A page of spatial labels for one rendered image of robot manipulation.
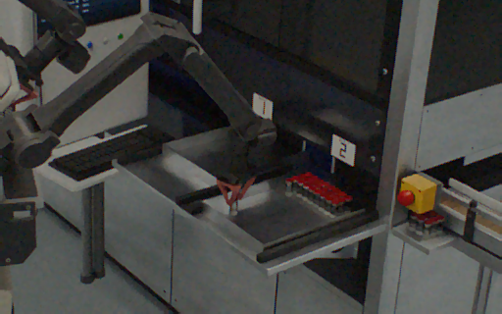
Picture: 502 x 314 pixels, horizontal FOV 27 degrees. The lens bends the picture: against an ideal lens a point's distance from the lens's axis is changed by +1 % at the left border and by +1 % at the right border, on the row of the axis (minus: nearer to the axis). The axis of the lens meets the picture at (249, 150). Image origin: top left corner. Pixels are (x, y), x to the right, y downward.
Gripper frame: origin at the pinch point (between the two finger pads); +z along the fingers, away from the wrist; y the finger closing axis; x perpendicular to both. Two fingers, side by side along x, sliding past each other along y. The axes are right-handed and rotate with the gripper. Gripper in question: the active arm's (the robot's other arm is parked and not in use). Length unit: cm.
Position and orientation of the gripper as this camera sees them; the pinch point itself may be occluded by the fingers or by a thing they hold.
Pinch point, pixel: (234, 199)
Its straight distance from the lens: 263.3
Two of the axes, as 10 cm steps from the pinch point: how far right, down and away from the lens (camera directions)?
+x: -8.1, -3.0, 5.1
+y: 5.9, -3.2, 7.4
